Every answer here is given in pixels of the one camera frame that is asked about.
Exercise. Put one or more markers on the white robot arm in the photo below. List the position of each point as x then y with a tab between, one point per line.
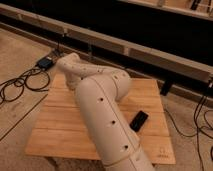
97	90

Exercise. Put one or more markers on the black rectangular remote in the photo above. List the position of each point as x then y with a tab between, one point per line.
138	121

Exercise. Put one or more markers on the wooden board table top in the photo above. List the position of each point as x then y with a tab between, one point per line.
60	132

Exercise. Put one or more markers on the black power adapter box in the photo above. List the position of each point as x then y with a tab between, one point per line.
45	63

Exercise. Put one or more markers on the long wooden rail frame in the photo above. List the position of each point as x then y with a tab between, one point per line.
177	64

